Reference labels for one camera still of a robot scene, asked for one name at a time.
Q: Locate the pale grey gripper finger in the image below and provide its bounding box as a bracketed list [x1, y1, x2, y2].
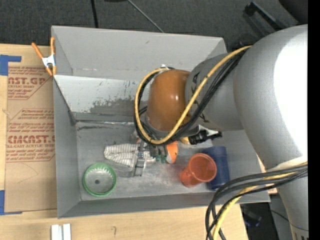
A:
[134, 152, 147, 178]

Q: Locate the white striped cloth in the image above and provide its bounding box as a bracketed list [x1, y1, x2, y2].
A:
[103, 143, 156, 173]

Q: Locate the orange and white toy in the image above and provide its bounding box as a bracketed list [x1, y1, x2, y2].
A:
[165, 140, 179, 165]

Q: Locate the orange plastic cup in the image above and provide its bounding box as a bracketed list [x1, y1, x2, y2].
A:
[179, 152, 218, 188]

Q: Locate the dark blue plastic cup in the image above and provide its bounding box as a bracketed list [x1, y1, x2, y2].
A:
[201, 145, 231, 191]

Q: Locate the grey metal bin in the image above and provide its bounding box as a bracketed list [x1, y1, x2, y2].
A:
[50, 25, 272, 219]

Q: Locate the brown cardboard board red print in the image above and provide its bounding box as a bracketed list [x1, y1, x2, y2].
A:
[0, 43, 59, 216]

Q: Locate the black cylinder on white bracket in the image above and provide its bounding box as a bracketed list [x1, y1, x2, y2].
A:
[187, 124, 223, 146]

